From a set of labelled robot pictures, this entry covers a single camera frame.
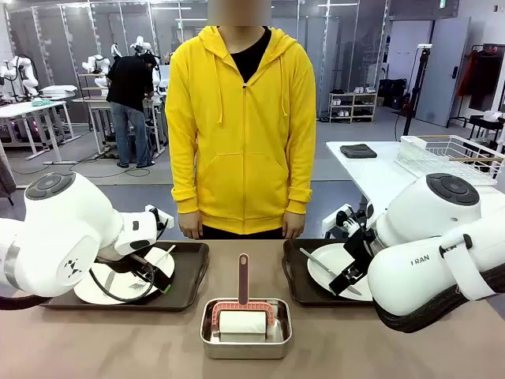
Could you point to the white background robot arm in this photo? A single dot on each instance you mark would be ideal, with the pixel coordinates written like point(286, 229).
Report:
point(19, 73)

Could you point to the black storage cases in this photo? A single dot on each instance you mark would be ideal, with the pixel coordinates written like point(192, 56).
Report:
point(392, 92)

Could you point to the person in yellow hoodie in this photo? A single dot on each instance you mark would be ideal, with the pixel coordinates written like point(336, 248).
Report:
point(240, 158)

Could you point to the white background work table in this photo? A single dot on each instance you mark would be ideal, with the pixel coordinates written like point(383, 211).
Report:
point(31, 106)

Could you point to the pink lint roller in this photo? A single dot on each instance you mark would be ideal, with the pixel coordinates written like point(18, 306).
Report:
point(242, 276)

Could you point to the silver table knife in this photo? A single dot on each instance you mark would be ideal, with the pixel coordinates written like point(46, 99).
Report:
point(315, 261)
point(109, 281)

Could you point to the black tripod stand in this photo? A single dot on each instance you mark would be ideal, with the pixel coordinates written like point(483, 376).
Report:
point(422, 71)

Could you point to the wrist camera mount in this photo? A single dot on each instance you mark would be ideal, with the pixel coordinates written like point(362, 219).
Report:
point(347, 223)
point(169, 218)

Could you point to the rectangular metal tin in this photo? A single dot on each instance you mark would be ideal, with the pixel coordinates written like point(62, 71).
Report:
point(244, 351)

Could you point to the background table with robots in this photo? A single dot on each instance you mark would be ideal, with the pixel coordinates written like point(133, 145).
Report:
point(94, 100)

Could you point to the person's right forearm yellow sleeve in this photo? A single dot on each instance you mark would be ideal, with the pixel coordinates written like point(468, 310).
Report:
point(184, 181)

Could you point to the dark brown serving tray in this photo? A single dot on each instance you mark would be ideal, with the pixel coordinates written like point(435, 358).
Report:
point(189, 276)
point(296, 284)

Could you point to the white side table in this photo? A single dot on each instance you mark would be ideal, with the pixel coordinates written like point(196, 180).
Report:
point(375, 173)

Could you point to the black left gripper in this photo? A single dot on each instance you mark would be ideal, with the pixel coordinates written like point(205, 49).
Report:
point(144, 263)

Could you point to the person's left forearm yellow sleeve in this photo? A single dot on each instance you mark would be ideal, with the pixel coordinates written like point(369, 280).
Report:
point(300, 181)

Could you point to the clothes rack with garments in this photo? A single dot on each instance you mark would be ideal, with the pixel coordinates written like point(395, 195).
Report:
point(479, 79)

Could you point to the person's left hand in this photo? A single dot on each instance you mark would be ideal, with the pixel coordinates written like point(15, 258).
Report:
point(296, 226)

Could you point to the background person in black shirt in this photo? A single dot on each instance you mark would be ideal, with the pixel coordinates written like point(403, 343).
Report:
point(128, 79)

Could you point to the silver fork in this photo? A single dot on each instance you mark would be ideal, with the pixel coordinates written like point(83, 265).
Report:
point(165, 254)

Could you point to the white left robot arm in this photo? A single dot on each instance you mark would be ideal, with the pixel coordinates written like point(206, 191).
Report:
point(59, 221)

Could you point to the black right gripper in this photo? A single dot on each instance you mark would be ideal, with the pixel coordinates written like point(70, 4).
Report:
point(357, 248)

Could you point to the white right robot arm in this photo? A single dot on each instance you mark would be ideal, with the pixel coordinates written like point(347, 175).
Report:
point(414, 276)

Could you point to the white shoe rack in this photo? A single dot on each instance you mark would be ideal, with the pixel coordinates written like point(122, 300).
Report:
point(353, 104)

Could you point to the person's right hand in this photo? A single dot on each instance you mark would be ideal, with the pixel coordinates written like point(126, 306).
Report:
point(190, 226)

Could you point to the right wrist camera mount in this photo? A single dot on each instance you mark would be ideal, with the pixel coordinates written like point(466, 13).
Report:
point(347, 223)

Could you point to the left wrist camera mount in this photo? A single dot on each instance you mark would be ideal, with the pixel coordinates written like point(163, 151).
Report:
point(169, 218)

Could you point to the black cart with tissue box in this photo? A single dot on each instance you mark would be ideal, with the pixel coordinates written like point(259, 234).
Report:
point(487, 124)

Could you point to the white round plate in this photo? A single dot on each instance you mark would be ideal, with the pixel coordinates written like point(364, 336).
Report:
point(94, 294)
point(327, 256)

